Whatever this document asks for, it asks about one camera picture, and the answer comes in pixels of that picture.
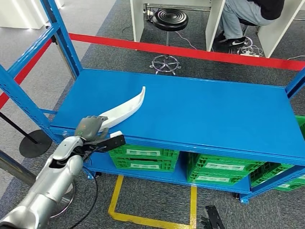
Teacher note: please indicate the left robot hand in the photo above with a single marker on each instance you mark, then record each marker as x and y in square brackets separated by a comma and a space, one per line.
[88, 128]

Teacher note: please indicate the white curved plastic part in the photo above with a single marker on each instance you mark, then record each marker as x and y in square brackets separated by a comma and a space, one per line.
[123, 110]

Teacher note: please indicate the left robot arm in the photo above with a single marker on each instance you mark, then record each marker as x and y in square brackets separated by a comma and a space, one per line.
[47, 189]

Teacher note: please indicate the blue metal shelf rack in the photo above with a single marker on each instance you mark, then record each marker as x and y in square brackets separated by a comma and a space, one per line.
[178, 110]

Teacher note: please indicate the black stanchion with base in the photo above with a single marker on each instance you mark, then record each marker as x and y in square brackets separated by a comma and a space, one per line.
[35, 143]

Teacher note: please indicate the red barrier belt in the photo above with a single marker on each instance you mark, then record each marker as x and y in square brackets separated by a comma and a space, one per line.
[190, 50]
[23, 72]

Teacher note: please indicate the white desk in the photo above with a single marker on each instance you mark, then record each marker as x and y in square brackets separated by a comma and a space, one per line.
[137, 19]
[274, 31]

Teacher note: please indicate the black round stool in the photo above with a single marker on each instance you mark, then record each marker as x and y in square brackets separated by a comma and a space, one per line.
[170, 19]
[248, 22]

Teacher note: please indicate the yellow floor tape square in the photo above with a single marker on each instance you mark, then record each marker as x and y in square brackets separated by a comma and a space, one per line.
[193, 205]

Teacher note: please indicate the robot black right leg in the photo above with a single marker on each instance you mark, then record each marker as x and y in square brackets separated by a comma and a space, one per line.
[214, 218]

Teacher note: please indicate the white power strip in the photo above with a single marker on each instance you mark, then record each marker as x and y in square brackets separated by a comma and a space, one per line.
[248, 54]

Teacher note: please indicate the person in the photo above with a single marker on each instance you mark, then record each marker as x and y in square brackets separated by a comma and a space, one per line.
[238, 15]

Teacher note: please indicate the grey metal stanchion post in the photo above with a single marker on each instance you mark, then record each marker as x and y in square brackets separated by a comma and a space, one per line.
[65, 61]

